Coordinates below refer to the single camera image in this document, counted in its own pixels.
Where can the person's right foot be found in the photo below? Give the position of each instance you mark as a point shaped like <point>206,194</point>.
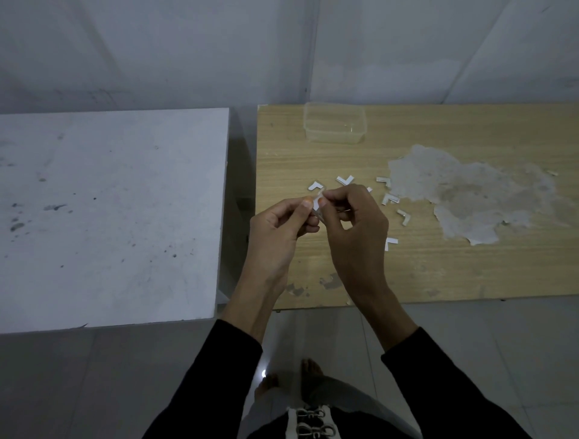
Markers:
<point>311,376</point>

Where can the person's left thumb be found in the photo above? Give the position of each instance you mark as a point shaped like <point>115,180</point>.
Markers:
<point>298,209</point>

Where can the person's left foot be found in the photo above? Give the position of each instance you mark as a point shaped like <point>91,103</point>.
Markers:
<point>267,385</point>

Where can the person's right thumb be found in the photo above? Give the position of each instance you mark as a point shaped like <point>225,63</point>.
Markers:
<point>331,211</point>

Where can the person's right hand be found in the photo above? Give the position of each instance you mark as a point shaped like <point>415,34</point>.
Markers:
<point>362,244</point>

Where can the scatter of white L-shaped brackets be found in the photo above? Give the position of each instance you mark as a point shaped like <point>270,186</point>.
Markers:
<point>314,184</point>

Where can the person's foot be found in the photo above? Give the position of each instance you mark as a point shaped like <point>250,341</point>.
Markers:
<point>311,376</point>
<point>267,385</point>

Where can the clear plastic container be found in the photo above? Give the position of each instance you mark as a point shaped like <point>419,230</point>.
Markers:
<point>334,123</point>

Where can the small white corner piece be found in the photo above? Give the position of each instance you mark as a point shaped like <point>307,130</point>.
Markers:
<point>317,203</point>

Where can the person's right forearm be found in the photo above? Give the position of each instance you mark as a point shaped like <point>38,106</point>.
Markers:
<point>420,375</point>

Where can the person's left forearm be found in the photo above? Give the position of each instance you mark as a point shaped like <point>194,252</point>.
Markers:
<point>226,362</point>

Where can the person's left hand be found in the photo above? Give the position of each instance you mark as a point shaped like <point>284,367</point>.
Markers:
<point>271,235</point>

